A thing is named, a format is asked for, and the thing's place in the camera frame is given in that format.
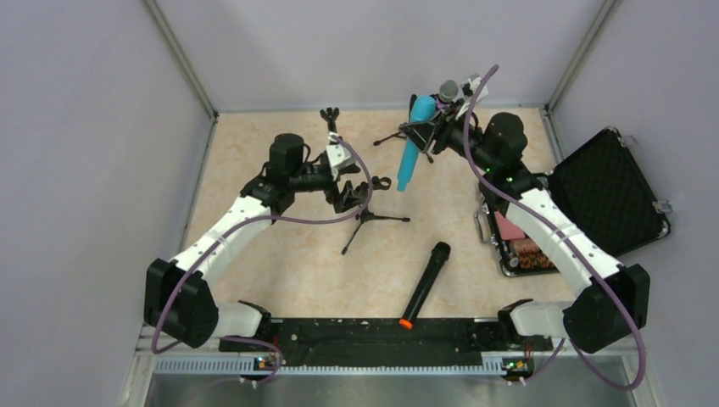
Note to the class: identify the poker chip stacks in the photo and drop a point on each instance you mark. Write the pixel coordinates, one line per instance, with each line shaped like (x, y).
(525, 254)

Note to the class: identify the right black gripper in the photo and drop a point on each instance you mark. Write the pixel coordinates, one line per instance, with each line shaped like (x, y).
(423, 135)

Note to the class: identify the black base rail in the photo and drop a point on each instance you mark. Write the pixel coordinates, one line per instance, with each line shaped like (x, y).
(383, 342)

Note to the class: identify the tripod stand with shock mount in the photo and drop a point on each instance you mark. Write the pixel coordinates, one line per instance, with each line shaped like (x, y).
(393, 135)

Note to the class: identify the purple glitter microphone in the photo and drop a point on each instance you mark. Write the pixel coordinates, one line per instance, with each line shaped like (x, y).
(447, 95)

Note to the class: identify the pink block in case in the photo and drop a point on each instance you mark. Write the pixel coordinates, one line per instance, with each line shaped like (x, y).
(507, 230)

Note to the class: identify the open black carrying case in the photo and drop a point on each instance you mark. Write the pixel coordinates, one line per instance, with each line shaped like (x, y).
(600, 188)

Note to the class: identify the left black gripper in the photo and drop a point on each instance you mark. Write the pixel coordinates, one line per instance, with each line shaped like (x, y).
(345, 195)

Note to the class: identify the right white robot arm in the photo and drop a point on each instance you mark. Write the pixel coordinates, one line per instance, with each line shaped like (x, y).
(611, 299)

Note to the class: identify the round base clamp stand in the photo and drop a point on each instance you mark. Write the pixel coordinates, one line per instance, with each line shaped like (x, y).
(330, 115)

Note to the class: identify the blue plastic tube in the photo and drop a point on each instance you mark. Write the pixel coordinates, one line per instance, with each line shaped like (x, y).
(423, 109)

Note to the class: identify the tripod stand with clip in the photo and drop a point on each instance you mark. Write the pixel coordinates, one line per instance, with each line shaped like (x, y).
(365, 215)

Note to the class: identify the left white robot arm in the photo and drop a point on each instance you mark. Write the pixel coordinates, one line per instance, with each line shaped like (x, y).
(179, 301)

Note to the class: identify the black microphone orange end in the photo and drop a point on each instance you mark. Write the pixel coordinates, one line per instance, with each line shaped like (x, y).
(438, 258)

